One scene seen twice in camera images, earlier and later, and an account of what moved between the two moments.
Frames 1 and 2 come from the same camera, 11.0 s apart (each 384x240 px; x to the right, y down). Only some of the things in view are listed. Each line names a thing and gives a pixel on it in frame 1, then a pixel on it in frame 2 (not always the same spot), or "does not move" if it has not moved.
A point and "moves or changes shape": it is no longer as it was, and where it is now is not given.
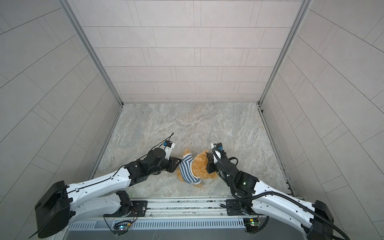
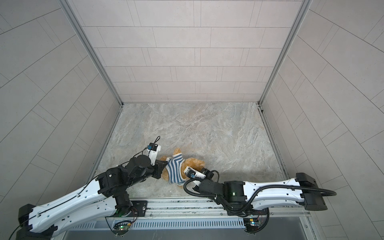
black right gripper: x=210 y=164 -> x=207 y=174
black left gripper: x=172 y=161 -> x=158 y=168
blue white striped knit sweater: x=186 y=169 moves or changes shape
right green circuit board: x=251 y=225 does not move
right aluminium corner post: x=302 y=11 does not move
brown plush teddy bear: x=199 y=166 moves or changes shape
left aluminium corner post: x=75 y=21 does not move
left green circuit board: x=121 y=228 does not move
